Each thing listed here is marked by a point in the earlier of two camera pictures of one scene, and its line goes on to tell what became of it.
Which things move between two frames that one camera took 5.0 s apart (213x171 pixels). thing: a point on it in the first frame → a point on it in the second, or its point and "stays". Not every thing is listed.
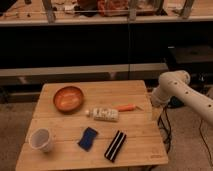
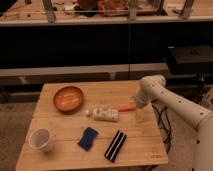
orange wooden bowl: (68, 99) stays
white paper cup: (39, 138) stays
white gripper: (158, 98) → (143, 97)
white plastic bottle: (104, 114) stays
